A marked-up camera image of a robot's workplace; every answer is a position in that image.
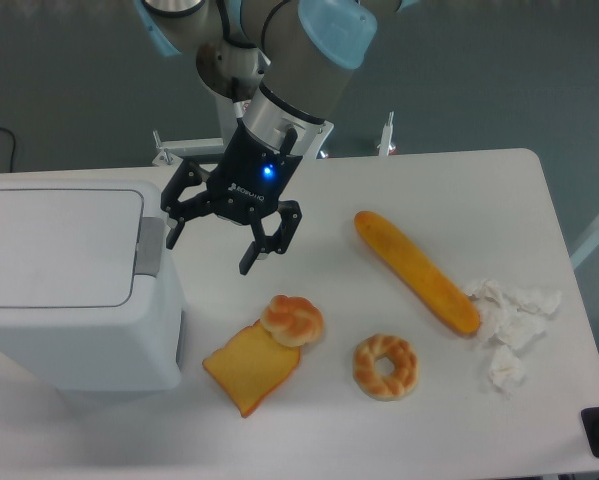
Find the long orange baguette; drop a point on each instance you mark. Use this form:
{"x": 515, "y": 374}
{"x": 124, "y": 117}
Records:
{"x": 432, "y": 286}

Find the toast bread slice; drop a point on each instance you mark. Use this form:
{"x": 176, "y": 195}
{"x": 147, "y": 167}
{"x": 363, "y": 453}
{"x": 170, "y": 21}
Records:
{"x": 250, "y": 366}

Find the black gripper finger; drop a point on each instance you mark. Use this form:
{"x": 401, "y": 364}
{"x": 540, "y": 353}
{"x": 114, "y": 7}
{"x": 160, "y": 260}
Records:
{"x": 188, "y": 174}
{"x": 262, "y": 244}

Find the grey trash can button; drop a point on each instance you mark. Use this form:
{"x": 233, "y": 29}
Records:
{"x": 149, "y": 247}

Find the white trash can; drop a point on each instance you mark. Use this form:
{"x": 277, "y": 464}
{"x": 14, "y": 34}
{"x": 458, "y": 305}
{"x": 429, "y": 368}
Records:
{"x": 72, "y": 310}

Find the braided ring bread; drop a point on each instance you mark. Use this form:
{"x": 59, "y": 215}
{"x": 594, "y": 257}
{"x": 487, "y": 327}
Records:
{"x": 385, "y": 367}

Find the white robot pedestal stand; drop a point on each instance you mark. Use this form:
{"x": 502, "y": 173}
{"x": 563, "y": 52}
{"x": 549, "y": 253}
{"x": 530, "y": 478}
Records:
{"x": 194, "y": 147}

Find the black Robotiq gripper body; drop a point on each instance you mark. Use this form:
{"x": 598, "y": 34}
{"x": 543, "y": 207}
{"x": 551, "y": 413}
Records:
{"x": 251, "y": 177}

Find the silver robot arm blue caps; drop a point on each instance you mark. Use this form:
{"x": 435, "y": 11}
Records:
{"x": 290, "y": 60}

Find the braided bread roll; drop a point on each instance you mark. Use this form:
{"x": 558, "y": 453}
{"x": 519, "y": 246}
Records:
{"x": 292, "y": 321}

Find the crumpled white tissue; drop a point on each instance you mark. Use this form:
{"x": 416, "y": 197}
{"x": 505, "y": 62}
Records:
{"x": 512, "y": 318}

